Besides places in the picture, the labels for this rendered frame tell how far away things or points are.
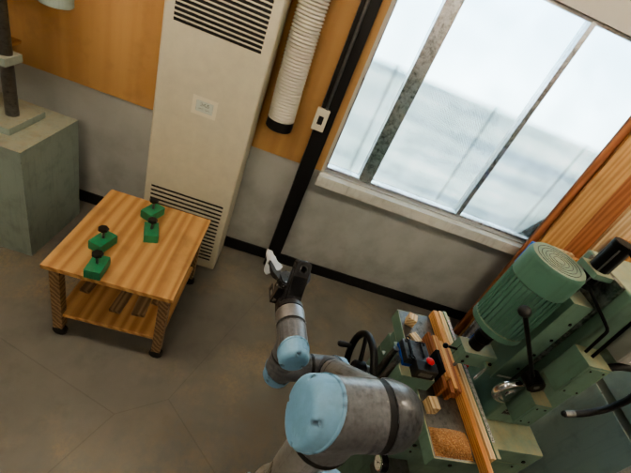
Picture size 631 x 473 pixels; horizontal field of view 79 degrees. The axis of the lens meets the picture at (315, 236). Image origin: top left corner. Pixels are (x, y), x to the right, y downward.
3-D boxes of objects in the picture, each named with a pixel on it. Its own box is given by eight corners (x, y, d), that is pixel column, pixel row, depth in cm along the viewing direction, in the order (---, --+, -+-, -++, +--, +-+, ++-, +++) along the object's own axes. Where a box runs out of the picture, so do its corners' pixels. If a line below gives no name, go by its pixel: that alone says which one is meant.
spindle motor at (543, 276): (465, 299, 136) (521, 234, 118) (505, 310, 140) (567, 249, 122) (483, 341, 122) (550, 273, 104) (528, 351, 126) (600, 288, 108)
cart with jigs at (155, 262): (108, 255, 246) (112, 172, 209) (196, 281, 256) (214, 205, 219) (46, 338, 193) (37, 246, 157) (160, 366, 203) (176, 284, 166)
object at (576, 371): (542, 369, 129) (575, 343, 120) (562, 373, 131) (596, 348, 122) (555, 392, 122) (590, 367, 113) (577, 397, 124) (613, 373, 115)
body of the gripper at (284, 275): (268, 285, 111) (269, 319, 102) (280, 266, 106) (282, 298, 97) (291, 292, 114) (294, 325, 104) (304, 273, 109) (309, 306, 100)
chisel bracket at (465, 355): (446, 348, 144) (458, 335, 140) (477, 356, 148) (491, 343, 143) (452, 366, 139) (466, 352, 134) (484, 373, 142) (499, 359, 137)
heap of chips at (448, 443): (427, 426, 126) (434, 420, 124) (464, 433, 129) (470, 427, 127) (435, 455, 119) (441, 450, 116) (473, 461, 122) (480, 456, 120)
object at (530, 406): (501, 397, 139) (523, 379, 132) (517, 400, 141) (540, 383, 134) (513, 422, 132) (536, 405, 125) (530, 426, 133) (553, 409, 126)
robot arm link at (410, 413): (460, 392, 63) (342, 347, 109) (402, 388, 60) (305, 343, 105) (454, 468, 61) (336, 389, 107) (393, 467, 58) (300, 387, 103)
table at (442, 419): (371, 312, 167) (377, 303, 163) (432, 327, 174) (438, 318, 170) (397, 463, 119) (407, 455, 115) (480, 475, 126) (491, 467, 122)
